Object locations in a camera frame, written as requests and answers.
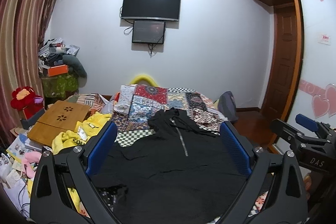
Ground black zip hoodie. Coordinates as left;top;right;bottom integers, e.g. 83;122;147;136
92;109;245;223

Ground white wardrobe sliding door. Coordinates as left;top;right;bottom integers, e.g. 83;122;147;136
288;0;336;137

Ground yellow duck blanket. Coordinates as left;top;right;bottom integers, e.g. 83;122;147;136
27;111;113;214

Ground brown wooden door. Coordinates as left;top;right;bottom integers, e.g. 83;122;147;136
261;5;297;121

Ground bamboo folding lap table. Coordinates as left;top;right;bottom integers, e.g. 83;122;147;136
27;101;90;147

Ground patchwork patterned bed sheet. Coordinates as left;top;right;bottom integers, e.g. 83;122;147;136
101;84;274;217

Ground pink plush toy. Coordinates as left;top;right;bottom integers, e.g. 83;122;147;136
21;151;42;178

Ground green patterned storage box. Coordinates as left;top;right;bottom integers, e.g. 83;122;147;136
41;73;79;99

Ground yellow headboard cushion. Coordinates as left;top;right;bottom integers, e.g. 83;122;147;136
129;75;158;87

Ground grey neck pillow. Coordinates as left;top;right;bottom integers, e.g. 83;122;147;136
62;55;87;88

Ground orange shoe box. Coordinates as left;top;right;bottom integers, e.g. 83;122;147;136
48;65;68;77

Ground red plush flower toy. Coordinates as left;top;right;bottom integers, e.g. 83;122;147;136
10;86;44;119

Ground pile of papers and clutter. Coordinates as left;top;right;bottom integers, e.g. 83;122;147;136
38;38;80;77

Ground striped red beige curtain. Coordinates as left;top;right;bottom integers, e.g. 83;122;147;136
1;0;56;142

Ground small black wall monitor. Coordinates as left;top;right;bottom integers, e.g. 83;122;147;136
131;20;166;44

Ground large black wall television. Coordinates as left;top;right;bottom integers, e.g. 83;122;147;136
121;0;181;22

